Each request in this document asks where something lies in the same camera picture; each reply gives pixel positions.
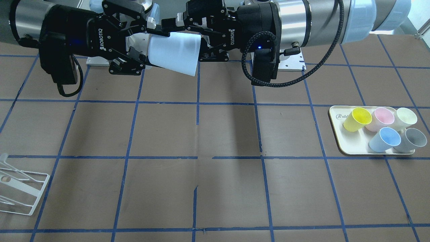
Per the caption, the pink plastic cup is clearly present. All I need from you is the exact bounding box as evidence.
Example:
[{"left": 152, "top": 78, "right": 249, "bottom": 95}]
[{"left": 365, "top": 107, "right": 395, "bottom": 132}]

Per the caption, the yellow plastic cup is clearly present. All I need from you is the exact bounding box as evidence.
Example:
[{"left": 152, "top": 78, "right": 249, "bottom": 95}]
[{"left": 343, "top": 107, "right": 372, "bottom": 132}]

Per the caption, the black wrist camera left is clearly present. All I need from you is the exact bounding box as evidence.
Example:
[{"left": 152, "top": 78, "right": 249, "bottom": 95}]
[{"left": 241, "top": 31, "right": 305, "bottom": 88}]

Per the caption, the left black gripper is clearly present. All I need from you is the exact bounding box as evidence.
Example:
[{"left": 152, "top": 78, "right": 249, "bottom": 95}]
[{"left": 161, "top": 0, "right": 281, "bottom": 62}]

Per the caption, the white wire cup rack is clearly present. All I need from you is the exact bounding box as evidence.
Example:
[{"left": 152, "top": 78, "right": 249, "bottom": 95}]
[{"left": 0, "top": 153, "right": 50, "bottom": 216}]

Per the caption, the blue cup on tray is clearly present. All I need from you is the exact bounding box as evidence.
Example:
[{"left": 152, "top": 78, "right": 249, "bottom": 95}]
[{"left": 369, "top": 127, "right": 401, "bottom": 153}]

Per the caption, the light blue plastic cup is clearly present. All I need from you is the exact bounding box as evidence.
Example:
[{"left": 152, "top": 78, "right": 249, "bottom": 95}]
[{"left": 148, "top": 32, "right": 201, "bottom": 76}]

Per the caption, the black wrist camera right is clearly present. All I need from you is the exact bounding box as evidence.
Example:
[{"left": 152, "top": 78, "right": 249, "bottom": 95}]
[{"left": 39, "top": 51, "right": 84, "bottom": 97}]

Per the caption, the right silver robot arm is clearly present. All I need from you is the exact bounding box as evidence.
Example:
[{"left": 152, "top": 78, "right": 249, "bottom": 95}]
[{"left": 1, "top": 0, "right": 170, "bottom": 79}]

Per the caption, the beige serving tray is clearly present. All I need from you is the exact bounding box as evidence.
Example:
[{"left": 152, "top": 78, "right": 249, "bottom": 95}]
[{"left": 328, "top": 105, "right": 415, "bottom": 155}]

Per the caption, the cream plastic cup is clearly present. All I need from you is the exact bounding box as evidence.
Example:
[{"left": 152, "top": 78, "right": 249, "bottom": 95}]
[{"left": 392, "top": 107, "right": 418, "bottom": 131}]

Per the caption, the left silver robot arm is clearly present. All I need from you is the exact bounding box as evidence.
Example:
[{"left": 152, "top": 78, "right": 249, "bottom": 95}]
[{"left": 162, "top": 0, "right": 412, "bottom": 56}]

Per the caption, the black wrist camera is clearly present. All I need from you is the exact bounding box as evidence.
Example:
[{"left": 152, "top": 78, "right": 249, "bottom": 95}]
[
  {"left": 241, "top": 31, "right": 305, "bottom": 88},
  {"left": 39, "top": 51, "right": 84, "bottom": 97}
]

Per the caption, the grey plastic cup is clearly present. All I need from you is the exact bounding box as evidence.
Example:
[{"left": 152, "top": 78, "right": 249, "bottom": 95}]
[{"left": 393, "top": 128, "right": 427, "bottom": 153}]

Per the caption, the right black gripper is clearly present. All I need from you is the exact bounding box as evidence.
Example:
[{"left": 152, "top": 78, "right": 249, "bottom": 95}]
[{"left": 39, "top": 0, "right": 170, "bottom": 76}]

